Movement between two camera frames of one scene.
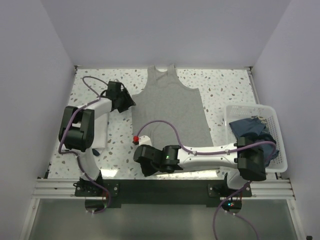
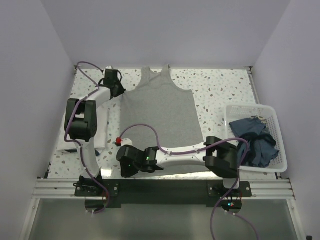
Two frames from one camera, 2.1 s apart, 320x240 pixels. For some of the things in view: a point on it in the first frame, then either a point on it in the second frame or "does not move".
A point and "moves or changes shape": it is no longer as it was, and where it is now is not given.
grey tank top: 168,99 moves or changes shape
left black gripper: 128,101 -> 122,89
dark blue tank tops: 254,127 does not move
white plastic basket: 271,118 does not move
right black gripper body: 148,170 -> 128,170
